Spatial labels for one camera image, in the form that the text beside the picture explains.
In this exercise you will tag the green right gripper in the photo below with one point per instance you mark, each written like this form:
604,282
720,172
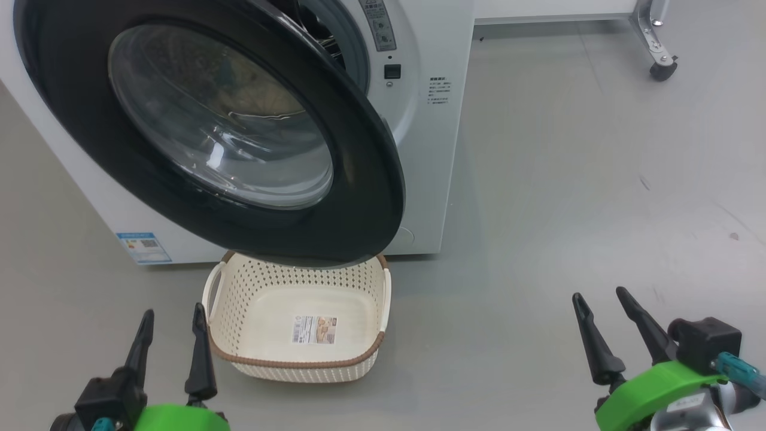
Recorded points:
652,395

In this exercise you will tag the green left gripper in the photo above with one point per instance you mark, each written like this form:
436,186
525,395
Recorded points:
179,419

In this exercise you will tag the black round washing machine door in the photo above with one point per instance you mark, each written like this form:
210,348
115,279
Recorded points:
359,179

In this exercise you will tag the cream perforated laundry basket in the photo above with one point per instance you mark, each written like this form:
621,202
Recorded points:
269,311

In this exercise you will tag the paper label inside basket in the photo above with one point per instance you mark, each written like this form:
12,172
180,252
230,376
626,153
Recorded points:
314,330

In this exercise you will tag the white washing machine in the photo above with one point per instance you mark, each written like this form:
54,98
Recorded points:
437,149

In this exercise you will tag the grey rubber door gasket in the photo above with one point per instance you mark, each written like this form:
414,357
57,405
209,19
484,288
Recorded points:
356,54

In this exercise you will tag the black door latch socket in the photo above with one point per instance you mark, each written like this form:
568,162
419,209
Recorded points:
392,72

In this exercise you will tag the blue energy label sticker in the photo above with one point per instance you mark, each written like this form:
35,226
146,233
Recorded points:
143,248

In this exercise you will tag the metal leg with caster wheel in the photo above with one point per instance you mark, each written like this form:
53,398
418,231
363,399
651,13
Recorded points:
655,42

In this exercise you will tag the small printed text sticker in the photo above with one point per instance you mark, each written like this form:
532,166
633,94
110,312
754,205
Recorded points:
439,91

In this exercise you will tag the perforated steel drum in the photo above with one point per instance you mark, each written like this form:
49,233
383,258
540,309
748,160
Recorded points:
326,36

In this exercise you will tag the grey warning sticker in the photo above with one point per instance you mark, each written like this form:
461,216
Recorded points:
378,27

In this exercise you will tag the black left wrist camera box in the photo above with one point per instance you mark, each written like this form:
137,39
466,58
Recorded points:
111,398

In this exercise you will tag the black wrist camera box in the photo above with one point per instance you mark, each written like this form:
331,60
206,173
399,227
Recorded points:
111,398
706,344

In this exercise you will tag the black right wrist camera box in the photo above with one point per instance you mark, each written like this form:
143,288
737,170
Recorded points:
706,344

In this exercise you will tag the white frame beam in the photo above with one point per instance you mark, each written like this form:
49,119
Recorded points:
550,9

